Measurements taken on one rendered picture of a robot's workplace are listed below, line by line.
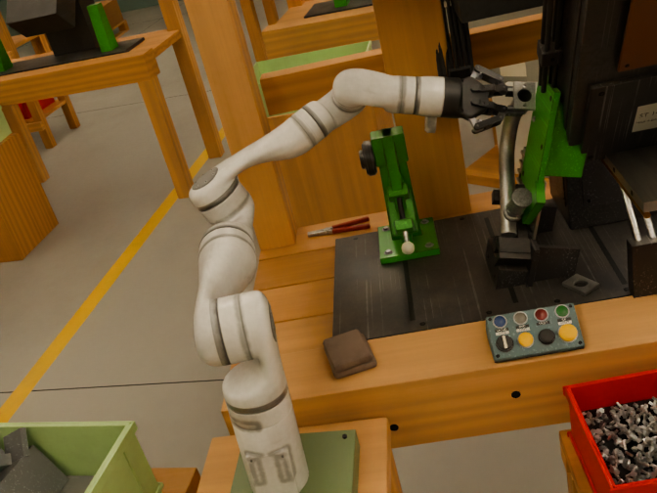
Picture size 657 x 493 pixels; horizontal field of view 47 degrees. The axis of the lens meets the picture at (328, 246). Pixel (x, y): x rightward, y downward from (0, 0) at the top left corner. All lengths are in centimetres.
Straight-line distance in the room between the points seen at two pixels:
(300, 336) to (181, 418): 144
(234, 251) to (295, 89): 72
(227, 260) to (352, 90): 43
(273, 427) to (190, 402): 187
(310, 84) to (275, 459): 95
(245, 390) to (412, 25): 91
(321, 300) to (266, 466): 56
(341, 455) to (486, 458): 124
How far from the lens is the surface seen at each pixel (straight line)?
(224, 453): 136
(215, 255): 114
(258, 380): 105
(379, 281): 159
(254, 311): 100
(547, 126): 137
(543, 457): 241
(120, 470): 131
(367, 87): 140
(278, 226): 183
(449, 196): 181
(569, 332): 132
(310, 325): 154
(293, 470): 116
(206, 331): 100
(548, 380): 135
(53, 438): 144
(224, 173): 136
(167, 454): 278
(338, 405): 134
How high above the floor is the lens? 173
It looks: 28 degrees down
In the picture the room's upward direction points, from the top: 14 degrees counter-clockwise
